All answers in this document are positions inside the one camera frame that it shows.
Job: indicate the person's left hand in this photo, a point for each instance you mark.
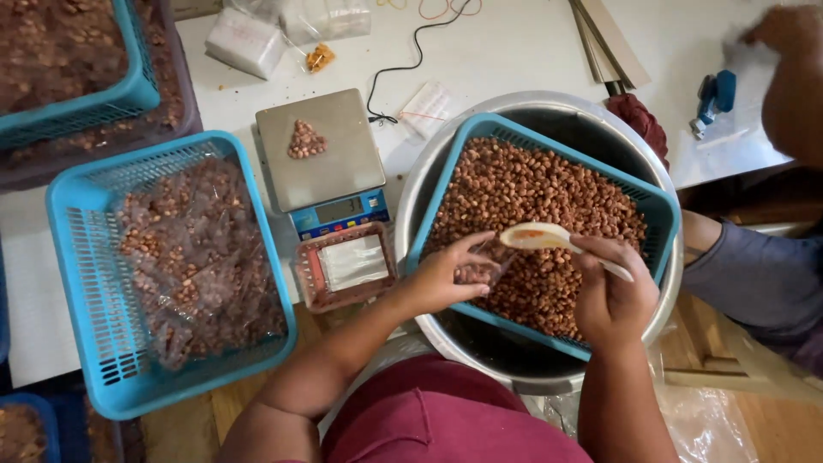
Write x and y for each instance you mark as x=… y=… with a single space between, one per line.
x=440 y=280

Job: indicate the person's right hand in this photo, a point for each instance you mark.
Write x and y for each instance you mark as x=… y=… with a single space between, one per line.
x=611 y=302

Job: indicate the person's right fingers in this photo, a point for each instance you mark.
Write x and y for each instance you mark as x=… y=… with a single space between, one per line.
x=595 y=247

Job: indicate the white plastic spoon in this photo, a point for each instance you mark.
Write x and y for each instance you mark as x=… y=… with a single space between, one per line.
x=533 y=235

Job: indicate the small clear plastic bag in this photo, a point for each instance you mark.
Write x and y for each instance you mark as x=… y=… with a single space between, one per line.
x=477 y=274

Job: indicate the dark red cloth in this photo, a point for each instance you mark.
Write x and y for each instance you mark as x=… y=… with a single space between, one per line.
x=640 y=122

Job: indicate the grey shorts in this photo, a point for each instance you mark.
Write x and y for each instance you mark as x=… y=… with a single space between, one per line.
x=759 y=283

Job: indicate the wooden bench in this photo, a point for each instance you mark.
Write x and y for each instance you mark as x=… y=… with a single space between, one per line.
x=726 y=366

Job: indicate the large metal basin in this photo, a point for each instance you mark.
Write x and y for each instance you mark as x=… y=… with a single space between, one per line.
x=421 y=180

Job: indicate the blue stapler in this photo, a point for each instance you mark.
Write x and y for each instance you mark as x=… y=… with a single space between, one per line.
x=719 y=93

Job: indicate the stack of cardboard sheets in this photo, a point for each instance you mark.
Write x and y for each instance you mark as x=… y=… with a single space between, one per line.
x=607 y=45

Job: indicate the clear plastic sheet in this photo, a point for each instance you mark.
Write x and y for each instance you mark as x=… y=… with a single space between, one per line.
x=701 y=424

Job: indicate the banded bundle of small bags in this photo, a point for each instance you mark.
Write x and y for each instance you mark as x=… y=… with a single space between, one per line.
x=425 y=108

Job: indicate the person's maroon shirt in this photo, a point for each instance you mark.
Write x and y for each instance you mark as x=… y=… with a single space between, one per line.
x=437 y=418

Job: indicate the stack of empty clear bags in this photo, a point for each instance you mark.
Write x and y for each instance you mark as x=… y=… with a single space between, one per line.
x=353 y=260

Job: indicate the orange rubber band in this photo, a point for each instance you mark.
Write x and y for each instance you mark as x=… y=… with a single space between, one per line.
x=432 y=16

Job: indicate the digital kitchen scale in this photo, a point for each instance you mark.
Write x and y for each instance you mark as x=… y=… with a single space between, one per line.
x=315 y=180

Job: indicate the small pink plastic basket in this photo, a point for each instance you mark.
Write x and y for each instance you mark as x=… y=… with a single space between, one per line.
x=305 y=283

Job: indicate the triangular peanut packet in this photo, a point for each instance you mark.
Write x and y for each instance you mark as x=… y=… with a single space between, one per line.
x=306 y=141

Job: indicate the yellow rubber band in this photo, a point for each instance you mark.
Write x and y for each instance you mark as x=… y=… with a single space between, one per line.
x=392 y=6

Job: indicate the bag of orange rubber bands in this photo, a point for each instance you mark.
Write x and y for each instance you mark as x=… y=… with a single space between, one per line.
x=319 y=58

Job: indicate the clear pack of plastic bags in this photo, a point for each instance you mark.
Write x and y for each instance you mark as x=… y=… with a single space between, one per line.
x=325 y=19

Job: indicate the pile of packed peanut bags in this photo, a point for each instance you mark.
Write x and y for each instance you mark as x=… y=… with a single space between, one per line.
x=193 y=257

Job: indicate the white pack of plastic bags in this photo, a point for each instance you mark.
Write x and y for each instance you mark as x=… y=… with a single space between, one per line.
x=244 y=44

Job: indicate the purple plastic basket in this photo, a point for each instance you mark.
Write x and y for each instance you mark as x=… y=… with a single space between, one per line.
x=183 y=125

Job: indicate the dark blue plastic basket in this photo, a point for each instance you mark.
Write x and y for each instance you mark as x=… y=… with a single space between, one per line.
x=83 y=424

